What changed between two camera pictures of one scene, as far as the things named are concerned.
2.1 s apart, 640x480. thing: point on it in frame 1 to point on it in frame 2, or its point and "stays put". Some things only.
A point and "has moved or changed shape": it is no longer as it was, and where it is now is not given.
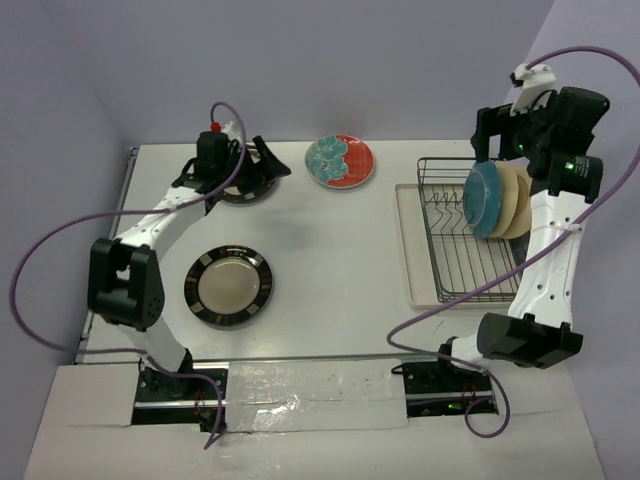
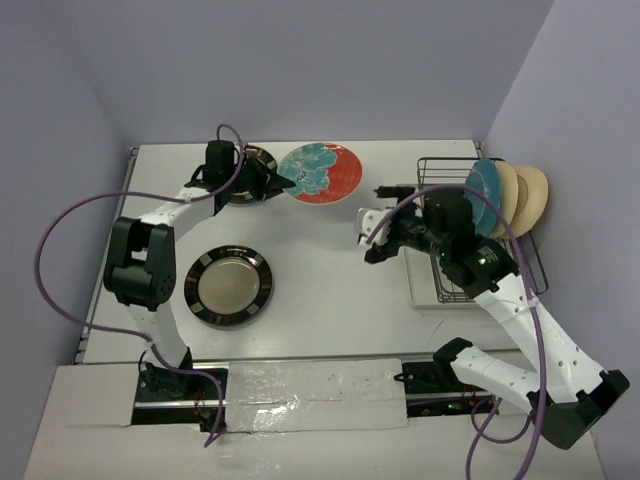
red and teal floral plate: (339, 161) has moved or changed shape
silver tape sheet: (276, 396) stays put
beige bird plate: (510, 198) stays put
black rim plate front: (228, 285) stays put
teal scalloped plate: (482, 198) stays put
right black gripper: (495, 121) to (380, 252)
